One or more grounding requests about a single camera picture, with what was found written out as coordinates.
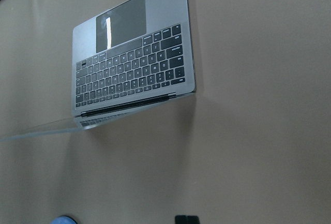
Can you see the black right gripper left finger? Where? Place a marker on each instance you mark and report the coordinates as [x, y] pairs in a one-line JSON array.
[[180, 219]]

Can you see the blue desk lamp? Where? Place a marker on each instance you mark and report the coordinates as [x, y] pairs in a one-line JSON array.
[[64, 220]]

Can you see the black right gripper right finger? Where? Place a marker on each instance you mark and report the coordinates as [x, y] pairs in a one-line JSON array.
[[193, 219]]

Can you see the grey laptop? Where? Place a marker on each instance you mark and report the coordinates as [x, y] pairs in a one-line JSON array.
[[127, 59]]

